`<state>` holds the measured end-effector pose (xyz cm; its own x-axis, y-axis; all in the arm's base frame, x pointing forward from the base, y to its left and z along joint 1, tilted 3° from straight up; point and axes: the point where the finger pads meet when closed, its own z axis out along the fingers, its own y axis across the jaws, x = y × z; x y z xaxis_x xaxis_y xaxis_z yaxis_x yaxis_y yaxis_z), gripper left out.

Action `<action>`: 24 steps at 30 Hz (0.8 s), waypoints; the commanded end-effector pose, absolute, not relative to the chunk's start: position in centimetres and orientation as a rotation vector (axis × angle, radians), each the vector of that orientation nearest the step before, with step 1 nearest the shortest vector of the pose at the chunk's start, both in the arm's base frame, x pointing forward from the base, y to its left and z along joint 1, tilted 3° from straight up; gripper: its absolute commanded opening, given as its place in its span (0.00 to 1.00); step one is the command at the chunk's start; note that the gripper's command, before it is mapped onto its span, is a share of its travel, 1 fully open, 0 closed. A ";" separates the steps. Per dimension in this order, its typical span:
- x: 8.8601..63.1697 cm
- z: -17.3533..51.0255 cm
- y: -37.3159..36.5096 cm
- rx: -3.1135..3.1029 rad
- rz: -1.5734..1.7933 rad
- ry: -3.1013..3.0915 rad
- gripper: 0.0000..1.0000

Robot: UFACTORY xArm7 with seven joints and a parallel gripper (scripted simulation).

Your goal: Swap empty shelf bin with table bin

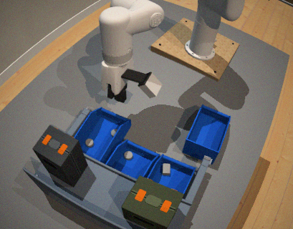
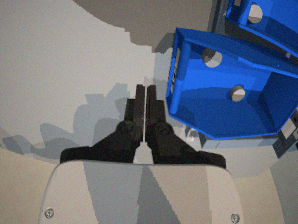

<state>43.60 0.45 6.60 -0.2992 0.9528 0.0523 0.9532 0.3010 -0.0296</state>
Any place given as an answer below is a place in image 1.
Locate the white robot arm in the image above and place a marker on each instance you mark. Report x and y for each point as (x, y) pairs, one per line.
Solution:
(125, 18)

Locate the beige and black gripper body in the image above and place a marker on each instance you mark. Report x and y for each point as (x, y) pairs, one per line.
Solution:
(111, 74)

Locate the black case with orange latches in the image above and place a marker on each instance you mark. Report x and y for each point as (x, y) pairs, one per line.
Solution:
(61, 155)

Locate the grey low shelf rack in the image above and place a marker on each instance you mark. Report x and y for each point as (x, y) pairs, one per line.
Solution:
(101, 191)

